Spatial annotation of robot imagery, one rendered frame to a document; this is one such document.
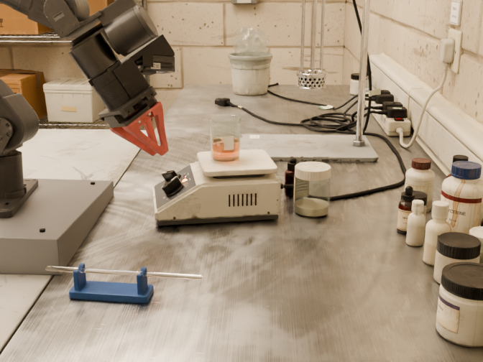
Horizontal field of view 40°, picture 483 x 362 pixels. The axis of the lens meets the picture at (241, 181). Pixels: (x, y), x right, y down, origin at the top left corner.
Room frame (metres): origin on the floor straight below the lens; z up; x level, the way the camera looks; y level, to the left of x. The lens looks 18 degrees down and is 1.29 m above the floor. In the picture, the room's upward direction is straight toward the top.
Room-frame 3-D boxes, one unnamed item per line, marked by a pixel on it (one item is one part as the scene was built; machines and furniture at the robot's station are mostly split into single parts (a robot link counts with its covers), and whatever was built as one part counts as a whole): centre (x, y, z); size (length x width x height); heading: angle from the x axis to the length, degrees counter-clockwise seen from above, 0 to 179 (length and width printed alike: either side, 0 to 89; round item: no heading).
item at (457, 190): (0.93, -0.33, 0.96); 0.06 x 0.06 x 0.11
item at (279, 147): (1.44, -0.14, 0.91); 0.30 x 0.20 x 0.01; 88
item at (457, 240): (0.79, -0.28, 0.93); 0.05 x 0.05 x 0.06
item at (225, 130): (1.05, 0.03, 1.02); 0.06 x 0.05 x 0.08; 44
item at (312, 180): (1.04, -0.12, 0.94); 0.06 x 0.06 x 0.08
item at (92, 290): (0.74, 0.16, 0.92); 0.10 x 0.03 x 0.04; 82
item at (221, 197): (1.05, 0.03, 0.94); 0.22 x 0.13 x 0.08; 99
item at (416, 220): (0.91, -0.26, 0.93); 0.03 x 0.03 x 0.07
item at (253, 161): (1.05, 0.01, 0.98); 0.12 x 0.12 x 0.01; 9
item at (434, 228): (0.84, -0.27, 0.94); 0.03 x 0.03 x 0.09
